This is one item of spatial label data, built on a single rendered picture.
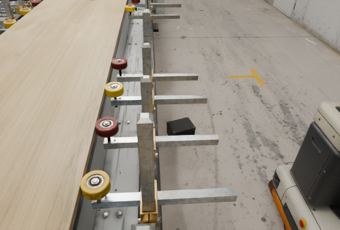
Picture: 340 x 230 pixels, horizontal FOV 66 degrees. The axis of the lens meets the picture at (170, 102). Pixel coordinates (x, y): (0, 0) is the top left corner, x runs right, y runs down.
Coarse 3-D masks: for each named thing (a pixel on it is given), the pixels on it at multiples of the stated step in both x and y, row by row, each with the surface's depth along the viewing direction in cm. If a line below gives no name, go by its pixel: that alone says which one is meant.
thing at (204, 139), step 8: (160, 136) 100; (168, 136) 100; (176, 136) 100; (184, 136) 100; (192, 136) 100; (200, 136) 101; (208, 136) 101; (216, 136) 101; (104, 144) 97; (112, 144) 97; (120, 144) 97; (128, 144) 98; (136, 144) 98; (160, 144) 99; (168, 144) 99; (176, 144) 99; (184, 144) 100; (192, 144) 100; (200, 144) 100; (208, 144) 101; (216, 144) 101
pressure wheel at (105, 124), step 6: (102, 120) 94; (108, 120) 95; (114, 120) 94; (96, 126) 92; (102, 126) 92; (108, 126) 92; (114, 126) 92; (102, 132) 90; (108, 132) 91; (114, 132) 92; (108, 138) 97
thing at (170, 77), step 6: (120, 78) 138; (126, 78) 138; (132, 78) 139; (138, 78) 139; (156, 78) 140; (162, 78) 140; (168, 78) 140; (174, 78) 140; (180, 78) 141; (186, 78) 141; (192, 78) 141
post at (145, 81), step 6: (144, 78) 78; (150, 78) 79; (144, 84) 78; (150, 84) 78; (144, 90) 79; (150, 90) 80; (144, 96) 81; (150, 96) 81; (144, 102) 82; (150, 102) 82; (144, 108) 83; (150, 108) 84
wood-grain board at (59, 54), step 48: (48, 0) 227; (96, 0) 230; (0, 48) 144; (48, 48) 146; (96, 48) 147; (0, 96) 107; (48, 96) 107; (96, 96) 108; (0, 144) 84; (48, 144) 85; (0, 192) 70; (48, 192) 70
